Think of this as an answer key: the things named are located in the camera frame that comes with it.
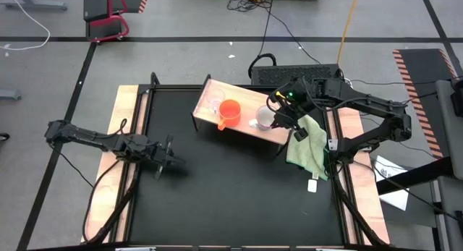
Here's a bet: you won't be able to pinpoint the small white tag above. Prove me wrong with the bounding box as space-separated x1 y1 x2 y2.
307 171 320 193

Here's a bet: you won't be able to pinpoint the black perforated computer case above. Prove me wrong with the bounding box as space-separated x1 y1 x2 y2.
249 64 345 87

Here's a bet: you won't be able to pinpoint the wooden side board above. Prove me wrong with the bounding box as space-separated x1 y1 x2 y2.
332 85 391 244
80 84 149 244

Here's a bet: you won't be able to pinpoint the black beam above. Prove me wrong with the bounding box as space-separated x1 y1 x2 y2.
375 156 454 196

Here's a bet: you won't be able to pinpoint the grey patterned white mug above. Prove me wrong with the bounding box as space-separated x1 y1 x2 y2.
248 105 278 132

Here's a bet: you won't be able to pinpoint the tangled black cables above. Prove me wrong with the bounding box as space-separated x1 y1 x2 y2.
226 0 278 13

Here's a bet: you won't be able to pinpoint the grey metal table foot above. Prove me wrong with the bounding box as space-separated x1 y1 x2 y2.
0 90 22 101
0 0 68 12

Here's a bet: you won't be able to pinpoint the red and black cart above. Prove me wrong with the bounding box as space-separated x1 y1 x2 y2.
82 0 130 44

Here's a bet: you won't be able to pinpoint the clear glass cup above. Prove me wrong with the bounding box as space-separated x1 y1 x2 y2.
205 88 226 114

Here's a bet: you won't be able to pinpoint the grey desk panel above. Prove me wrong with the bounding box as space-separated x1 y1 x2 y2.
433 79 463 251

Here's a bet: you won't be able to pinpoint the black desk device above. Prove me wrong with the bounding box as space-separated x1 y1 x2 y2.
450 77 463 118

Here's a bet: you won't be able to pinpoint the looped black cable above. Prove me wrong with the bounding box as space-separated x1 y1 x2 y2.
247 1 278 80

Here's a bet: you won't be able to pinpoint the black metal shelf leg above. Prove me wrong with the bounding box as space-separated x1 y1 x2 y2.
190 74 213 133
275 111 298 157

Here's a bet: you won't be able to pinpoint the black diagonal frame strut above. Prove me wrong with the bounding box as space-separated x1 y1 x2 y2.
329 163 390 249
86 163 143 244

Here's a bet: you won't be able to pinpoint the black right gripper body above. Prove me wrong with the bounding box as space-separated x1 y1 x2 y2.
266 80 316 142

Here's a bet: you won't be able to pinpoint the orange plastic mug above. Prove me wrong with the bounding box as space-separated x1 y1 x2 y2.
216 98 242 132

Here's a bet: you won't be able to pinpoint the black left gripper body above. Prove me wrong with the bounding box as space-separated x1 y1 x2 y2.
142 133 175 181

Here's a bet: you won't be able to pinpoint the light green cloth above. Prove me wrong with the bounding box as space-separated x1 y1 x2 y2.
285 114 329 182

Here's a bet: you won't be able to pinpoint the large hazard striped black mat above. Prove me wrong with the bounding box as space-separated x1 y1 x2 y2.
392 48 459 160

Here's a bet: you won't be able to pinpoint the white floor cable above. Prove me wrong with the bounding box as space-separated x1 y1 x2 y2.
0 0 51 51

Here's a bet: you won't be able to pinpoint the black table frame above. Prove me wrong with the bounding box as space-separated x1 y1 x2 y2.
121 82 362 250

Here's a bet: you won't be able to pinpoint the light wooden shelf board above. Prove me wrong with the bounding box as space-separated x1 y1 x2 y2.
191 78 298 146

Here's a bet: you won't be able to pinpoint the white paper sheet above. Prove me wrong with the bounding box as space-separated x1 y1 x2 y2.
372 155 410 211

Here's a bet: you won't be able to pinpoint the yellow floor cable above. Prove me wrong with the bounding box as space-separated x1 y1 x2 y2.
336 0 360 66

